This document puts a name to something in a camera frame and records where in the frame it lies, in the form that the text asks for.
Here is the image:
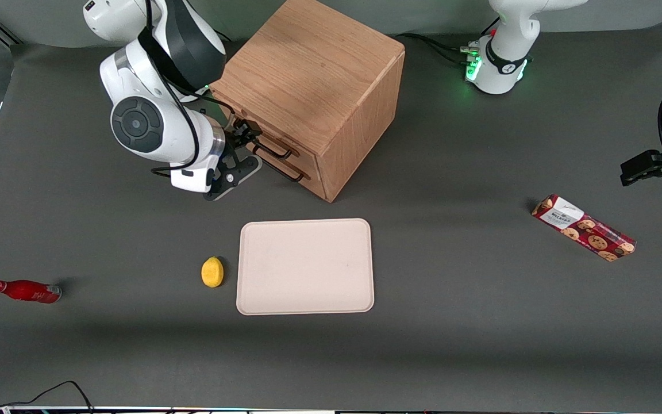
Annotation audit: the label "thin black floor cable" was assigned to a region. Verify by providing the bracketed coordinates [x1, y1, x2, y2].
[0, 380, 95, 413]

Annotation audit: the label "oak wooden drawer cabinet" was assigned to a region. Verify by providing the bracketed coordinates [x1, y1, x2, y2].
[209, 0, 406, 203]

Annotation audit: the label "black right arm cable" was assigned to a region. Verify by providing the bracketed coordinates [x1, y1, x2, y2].
[138, 0, 235, 177]

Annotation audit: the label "red cookie box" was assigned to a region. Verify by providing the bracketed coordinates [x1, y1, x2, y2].
[532, 194, 637, 263]

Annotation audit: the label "black left arm base cables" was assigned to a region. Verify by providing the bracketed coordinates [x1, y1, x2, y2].
[396, 32, 481, 67]

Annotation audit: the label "yellow lemon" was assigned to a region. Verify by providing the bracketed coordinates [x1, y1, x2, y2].
[201, 256, 225, 288]

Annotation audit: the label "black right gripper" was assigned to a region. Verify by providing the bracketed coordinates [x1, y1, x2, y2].
[203, 117, 263, 202]

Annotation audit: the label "beige rectangular tray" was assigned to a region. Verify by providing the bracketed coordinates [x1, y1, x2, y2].
[236, 218, 375, 316]

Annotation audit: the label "red soda bottle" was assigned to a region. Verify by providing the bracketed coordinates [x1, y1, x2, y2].
[0, 279, 63, 304]

